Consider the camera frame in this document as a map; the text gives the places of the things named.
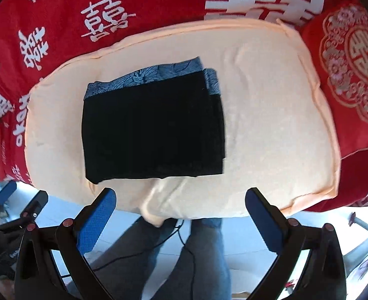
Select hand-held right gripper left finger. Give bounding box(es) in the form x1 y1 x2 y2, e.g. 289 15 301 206
14 187 117 300

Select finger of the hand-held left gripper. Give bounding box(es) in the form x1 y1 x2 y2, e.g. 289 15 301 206
0 180 18 207
0 190 49 231

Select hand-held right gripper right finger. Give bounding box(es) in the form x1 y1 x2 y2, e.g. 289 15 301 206
245 187 347 300

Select black pants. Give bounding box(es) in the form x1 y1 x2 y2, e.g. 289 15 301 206
82 56 227 185

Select person's right leg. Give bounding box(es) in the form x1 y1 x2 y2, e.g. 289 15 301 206
159 217 233 300

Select peach fleece blanket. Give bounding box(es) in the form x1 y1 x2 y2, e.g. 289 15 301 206
24 18 342 228

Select red embroidered pillow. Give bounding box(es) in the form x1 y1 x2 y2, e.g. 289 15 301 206
298 3 368 160

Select red printed bedsheet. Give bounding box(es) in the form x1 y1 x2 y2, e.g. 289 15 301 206
0 0 368 208

